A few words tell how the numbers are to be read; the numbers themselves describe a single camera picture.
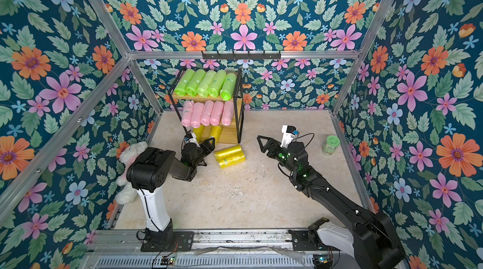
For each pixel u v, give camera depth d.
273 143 0.68
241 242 0.75
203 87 0.77
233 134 1.04
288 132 0.70
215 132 1.03
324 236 0.62
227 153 0.96
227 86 0.77
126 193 0.78
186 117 0.89
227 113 0.90
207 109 0.93
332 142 0.93
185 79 0.80
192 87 0.77
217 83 0.78
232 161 0.93
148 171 0.53
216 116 0.89
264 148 0.68
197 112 0.91
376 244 0.39
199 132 1.04
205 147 0.89
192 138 0.91
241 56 0.93
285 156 0.66
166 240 0.65
